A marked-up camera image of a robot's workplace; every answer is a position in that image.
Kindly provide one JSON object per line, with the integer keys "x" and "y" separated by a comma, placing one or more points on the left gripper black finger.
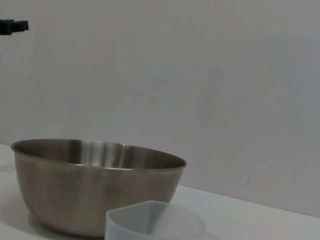
{"x": 15, "y": 26}

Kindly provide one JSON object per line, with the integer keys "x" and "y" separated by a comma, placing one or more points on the stainless steel mixing bowl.
{"x": 75, "y": 195}

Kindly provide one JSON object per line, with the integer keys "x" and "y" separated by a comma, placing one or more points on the translucent plastic measuring cup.
{"x": 125, "y": 223}

